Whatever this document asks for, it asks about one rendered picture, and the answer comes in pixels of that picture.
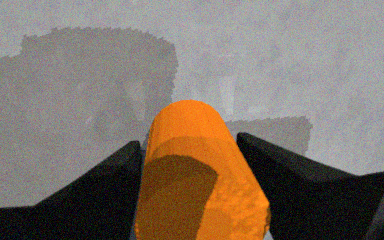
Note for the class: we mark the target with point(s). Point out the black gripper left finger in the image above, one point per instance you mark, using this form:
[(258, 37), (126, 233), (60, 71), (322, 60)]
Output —
[(100, 205)]

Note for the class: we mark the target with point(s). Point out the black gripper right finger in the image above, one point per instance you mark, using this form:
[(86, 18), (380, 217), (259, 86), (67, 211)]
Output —
[(312, 201)]

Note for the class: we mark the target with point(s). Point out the orange knob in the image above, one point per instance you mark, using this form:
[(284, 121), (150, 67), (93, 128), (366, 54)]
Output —
[(196, 184)]

